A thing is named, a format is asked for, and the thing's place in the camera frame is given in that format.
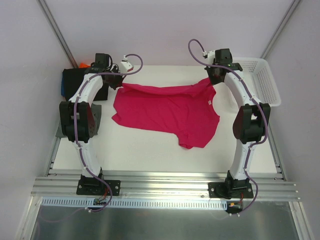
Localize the pink t shirt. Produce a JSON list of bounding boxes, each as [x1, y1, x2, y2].
[[112, 78, 220, 149]]

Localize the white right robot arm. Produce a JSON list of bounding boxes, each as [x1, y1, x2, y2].
[[205, 63, 271, 200]]

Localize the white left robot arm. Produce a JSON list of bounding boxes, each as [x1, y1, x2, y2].
[[59, 62, 128, 194]]

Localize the grey folded t shirt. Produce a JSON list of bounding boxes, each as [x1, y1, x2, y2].
[[55, 103, 102, 138]]

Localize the orange folded t shirt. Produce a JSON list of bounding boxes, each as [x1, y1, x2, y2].
[[78, 62, 91, 68]]

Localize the white plastic basket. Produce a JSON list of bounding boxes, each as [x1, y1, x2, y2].
[[233, 57, 282, 107]]

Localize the black folded t shirt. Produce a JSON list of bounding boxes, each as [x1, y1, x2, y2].
[[62, 68, 109, 101]]

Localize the blue folded t shirt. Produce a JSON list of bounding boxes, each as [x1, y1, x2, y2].
[[60, 77, 66, 97]]

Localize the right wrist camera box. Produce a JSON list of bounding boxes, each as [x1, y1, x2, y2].
[[214, 48, 233, 65]]

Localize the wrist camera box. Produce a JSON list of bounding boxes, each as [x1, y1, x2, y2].
[[214, 48, 233, 65], [94, 53, 111, 69]]

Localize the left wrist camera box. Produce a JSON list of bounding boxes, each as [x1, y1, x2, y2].
[[94, 53, 111, 69]]

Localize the right aluminium corner post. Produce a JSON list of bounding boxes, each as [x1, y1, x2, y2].
[[260, 0, 303, 60]]

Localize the aluminium corner post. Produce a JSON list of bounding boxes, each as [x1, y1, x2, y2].
[[36, 0, 79, 68], [260, 0, 303, 60]]

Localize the left aluminium corner post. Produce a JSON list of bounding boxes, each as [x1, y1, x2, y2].
[[36, 0, 79, 68]]

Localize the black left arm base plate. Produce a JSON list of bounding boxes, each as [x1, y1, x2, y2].
[[76, 176, 121, 196]]

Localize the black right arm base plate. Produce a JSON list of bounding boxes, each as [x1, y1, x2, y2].
[[208, 182, 254, 200]]

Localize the aluminium mounting rail frame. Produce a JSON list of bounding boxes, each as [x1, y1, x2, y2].
[[31, 109, 301, 201]]

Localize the white slotted cable duct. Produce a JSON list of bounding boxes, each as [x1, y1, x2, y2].
[[41, 197, 227, 211]]

